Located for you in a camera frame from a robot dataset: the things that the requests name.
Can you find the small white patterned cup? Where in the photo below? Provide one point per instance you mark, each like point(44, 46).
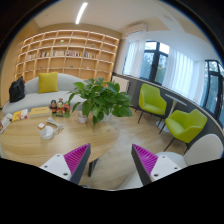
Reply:
point(81, 117)

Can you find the white sheer curtain right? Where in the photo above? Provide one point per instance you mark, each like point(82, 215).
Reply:
point(185, 76)

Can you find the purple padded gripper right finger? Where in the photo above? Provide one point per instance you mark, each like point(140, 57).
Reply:
point(151, 167)

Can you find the small white charger plug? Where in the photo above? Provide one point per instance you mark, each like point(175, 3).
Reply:
point(41, 126)

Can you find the black backpack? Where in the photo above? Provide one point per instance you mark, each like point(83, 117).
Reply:
point(17, 90)

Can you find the round white charging dock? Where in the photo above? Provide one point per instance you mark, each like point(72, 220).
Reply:
point(47, 132)

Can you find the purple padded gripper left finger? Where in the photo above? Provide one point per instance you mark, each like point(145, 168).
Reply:
point(69, 166)

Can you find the lime green armchair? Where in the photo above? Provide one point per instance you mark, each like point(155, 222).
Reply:
point(185, 126)
point(151, 101)

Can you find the white sheer curtain left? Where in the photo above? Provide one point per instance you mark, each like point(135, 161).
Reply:
point(134, 58)

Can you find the far lime green armchair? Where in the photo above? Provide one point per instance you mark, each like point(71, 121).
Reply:
point(151, 101)

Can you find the white radiator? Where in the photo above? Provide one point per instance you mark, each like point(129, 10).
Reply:
point(123, 83)

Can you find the red and yellow magazine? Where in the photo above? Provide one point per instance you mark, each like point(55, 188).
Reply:
point(20, 115)

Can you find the white booklet at table edge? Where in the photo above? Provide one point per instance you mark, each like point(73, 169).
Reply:
point(5, 122)

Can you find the ceiling strip light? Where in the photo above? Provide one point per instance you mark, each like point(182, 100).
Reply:
point(80, 13)

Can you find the round wooden table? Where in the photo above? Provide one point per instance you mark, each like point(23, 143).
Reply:
point(21, 140)

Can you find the wall air conditioner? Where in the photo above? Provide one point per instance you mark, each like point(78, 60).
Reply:
point(141, 27)

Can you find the yellow book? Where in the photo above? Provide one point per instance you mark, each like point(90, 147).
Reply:
point(39, 111)

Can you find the light grey sofa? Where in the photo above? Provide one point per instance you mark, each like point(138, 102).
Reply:
point(33, 98)

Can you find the near lime green armchair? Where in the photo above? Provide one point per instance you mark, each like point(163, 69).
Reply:
point(185, 126)

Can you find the colourful figurine ornament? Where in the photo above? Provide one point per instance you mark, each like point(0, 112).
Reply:
point(60, 108)

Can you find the white sheer curtain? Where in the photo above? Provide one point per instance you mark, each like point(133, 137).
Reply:
point(134, 58)
point(185, 76)

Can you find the yellow cushion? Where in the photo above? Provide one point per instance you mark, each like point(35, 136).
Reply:
point(48, 82)

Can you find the green leafy potted plant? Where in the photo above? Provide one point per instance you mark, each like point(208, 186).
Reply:
point(101, 98)

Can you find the wooden wall bookshelf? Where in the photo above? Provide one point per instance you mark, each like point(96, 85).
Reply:
point(83, 54)

